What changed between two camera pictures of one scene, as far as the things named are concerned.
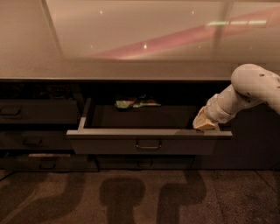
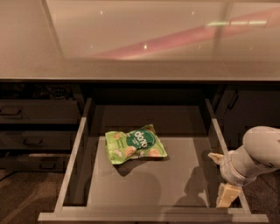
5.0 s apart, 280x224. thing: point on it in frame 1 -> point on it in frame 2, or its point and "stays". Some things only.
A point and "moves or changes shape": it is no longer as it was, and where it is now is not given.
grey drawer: (38, 112) stays
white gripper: (215, 112) -> (227, 169)
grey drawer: (45, 140) stays
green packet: (131, 103) -> (143, 142)
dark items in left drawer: (52, 92) stays
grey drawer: (168, 129) moves or changes shape
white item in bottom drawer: (48, 155) stays
